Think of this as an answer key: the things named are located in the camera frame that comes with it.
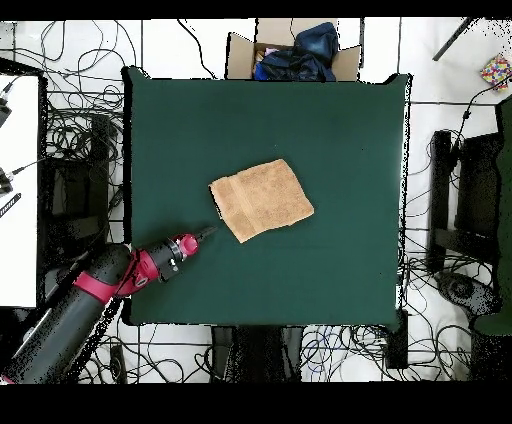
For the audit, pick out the tan terry towel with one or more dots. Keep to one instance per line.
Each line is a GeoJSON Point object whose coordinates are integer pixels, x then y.
{"type": "Point", "coordinates": [260, 200]}

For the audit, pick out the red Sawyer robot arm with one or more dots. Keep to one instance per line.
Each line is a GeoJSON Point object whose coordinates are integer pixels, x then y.
{"type": "Point", "coordinates": [68, 320]}

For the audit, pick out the dark blue laundry pile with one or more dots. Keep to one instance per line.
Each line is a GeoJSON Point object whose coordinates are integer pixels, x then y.
{"type": "Point", "coordinates": [308, 56]}

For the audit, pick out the dark green table cloth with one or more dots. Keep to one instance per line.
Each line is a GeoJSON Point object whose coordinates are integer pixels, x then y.
{"type": "Point", "coordinates": [504, 240]}
{"type": "Point", "coordinates": [340, 260]}

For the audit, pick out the white desk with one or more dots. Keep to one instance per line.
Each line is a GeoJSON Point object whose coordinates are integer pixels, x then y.
{"type": "Point", "coordinates": [18, 200]}

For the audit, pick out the brown cardboard box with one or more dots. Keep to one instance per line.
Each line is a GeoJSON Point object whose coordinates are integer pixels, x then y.
{"type": "Point", "coordinates": [240, 56]}

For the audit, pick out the black rectangular block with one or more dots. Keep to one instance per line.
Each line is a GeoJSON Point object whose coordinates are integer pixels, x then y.
{"type": "Point", "coordinates": [396, 340]}

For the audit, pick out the black device on desk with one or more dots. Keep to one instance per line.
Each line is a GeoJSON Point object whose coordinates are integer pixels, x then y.
{"type": "Point", "coordinates": [3, 112]}

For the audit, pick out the black round stand base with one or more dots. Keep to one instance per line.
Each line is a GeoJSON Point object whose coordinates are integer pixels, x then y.
{"type": "Point", "coordinates": [460, 288]}

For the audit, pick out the grey metal bar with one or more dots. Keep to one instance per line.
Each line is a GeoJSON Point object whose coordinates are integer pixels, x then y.
{"type": "Point", "coordinates": [452, 40]}

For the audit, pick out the multicoloured patterned box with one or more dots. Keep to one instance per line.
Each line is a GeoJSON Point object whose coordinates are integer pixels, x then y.
{"type": "Point", "coordinates": [496, 72]}

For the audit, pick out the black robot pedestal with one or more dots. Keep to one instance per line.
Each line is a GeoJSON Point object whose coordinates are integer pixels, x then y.
{"type": "Point", "coordinates": [256, 352]}

